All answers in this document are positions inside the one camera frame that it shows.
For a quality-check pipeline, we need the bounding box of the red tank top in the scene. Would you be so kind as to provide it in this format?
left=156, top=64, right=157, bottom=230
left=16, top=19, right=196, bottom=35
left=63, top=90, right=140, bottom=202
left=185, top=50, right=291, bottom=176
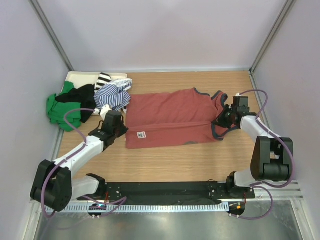
left=125, top=88, right=238, bottom=149

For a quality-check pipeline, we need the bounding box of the slotted cable duct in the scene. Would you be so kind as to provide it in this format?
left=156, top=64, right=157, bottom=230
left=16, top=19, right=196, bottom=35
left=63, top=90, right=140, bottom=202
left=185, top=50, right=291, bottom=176
left=41, top=202, right=230, bottom=213

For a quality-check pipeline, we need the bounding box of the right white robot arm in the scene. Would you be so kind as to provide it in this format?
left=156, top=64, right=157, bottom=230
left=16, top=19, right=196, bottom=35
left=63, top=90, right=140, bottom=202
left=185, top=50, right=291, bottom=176
left=211, top=94, right=294, bottom=198

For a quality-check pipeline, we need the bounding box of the blue white striped tank top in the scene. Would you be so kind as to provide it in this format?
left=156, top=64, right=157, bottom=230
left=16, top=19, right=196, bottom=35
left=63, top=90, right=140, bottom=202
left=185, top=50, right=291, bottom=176
left=93, top=78, right=133, bottom=111

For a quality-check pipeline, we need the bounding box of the green tank top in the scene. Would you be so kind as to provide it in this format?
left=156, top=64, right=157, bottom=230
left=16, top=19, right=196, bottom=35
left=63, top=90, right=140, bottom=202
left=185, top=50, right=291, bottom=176
left=46, top=81, right=81, bottom=132

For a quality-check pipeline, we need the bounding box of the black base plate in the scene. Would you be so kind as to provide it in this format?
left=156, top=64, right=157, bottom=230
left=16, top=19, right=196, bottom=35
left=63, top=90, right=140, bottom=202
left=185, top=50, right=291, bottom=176
left=87, top=179, right=255, bottom=215

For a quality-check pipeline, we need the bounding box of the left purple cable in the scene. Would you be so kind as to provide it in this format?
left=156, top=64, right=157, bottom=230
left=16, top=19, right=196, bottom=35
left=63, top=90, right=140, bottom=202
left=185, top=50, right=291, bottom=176
left=41, top=107, right=128, bottom=218

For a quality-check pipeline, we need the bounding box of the aluminium front rail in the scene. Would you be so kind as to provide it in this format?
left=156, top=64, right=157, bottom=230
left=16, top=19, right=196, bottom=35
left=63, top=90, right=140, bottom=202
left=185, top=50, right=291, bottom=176
left=78, top=182, right=303, bottom=201

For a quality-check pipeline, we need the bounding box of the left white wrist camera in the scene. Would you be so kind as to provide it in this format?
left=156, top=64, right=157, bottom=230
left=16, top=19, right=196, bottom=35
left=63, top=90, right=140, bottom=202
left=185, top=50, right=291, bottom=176
left=99, top=104, right=112, bottom=121

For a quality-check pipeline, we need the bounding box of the cream plastic tray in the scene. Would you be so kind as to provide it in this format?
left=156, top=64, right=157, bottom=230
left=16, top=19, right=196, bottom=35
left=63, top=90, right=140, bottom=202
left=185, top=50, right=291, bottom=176
left=59, top=71, right=129, bottom=117

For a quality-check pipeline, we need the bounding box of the black white striped tank top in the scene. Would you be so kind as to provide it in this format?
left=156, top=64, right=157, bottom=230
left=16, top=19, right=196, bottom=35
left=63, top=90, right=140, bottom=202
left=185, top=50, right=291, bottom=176
left=94, top=72, right=112, bottom=91

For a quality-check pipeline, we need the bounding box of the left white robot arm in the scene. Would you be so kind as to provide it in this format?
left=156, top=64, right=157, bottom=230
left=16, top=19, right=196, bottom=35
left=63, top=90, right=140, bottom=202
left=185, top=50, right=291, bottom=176
left=30, top=110, right=128, bottom=218

